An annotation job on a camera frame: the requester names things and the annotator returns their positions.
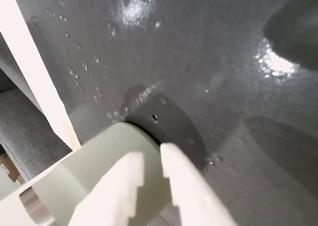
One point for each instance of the black glossy table mat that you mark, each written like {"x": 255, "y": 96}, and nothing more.
{"x": 198, "y": 62}

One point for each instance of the brown cardboard box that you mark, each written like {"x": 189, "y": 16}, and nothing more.
{"x": 7, "y": 169}

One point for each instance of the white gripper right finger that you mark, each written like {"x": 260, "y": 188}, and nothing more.
{"x": 188, "y": 191}

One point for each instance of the pale green metal-lined cup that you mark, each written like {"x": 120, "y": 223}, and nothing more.
{"x": 99, "y": 159}

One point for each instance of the grey fabric seat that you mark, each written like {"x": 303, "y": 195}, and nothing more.
{"x": 24, "y": 126}

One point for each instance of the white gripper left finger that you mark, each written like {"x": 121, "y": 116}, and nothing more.
{"x": 119, "y": 186}

